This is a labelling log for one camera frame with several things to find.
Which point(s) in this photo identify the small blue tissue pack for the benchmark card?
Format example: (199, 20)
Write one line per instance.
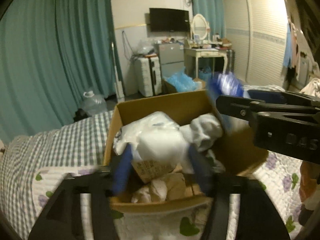
(225, 84)

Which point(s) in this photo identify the clear water jug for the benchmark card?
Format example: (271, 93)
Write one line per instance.
(93, 104)

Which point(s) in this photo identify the white louvred wardrobe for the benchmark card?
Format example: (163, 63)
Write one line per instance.
(257, 30)

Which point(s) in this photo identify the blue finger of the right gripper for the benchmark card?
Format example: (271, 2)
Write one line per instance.
(286, 97)
(231, 107)

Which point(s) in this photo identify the white flat mop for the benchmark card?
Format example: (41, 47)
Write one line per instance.
(118, 84)

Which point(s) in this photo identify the blue plastic bag box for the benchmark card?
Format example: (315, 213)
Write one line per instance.
(180, 82)

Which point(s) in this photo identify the small grey refrigerator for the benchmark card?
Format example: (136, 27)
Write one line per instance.
(171, 58)

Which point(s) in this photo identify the large tissue paper pack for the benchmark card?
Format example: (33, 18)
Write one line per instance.
(157, 144)

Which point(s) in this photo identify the grey checked bed sheet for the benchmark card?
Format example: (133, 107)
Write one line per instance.
(31, 167)

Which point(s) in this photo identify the white oval vanity mirror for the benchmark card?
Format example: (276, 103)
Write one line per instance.
(199, 27)

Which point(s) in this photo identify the hanging clothes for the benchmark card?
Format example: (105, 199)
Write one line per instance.
(292, 51)

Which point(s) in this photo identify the white dressing table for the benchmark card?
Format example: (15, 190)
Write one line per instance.
(198, 53)

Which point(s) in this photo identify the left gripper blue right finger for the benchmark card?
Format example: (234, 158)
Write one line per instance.
(258, 217)

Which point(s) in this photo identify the teal curtain by wardrobe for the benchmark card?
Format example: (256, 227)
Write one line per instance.
(213, 12)

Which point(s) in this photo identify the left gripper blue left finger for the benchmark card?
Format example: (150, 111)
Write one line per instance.
(61, 216)

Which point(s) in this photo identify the white suitcase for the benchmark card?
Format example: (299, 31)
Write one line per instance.
(148, 75)

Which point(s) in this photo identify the blue waste basket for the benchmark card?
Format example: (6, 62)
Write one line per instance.
(206, 72)

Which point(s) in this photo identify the brown cardboard box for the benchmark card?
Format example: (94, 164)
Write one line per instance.
(235, 151)

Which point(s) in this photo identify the black wall television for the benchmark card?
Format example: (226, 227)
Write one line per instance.
(169, 20)

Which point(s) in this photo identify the large teal curtain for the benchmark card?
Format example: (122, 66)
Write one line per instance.
(52, 51)

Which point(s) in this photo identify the cream white socks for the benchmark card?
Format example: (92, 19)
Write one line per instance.
(169, 187)

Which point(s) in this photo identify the white floral quilt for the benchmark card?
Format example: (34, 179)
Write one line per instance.
(279, 177)

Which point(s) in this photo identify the operator hand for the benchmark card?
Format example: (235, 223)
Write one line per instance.
(309, 187)

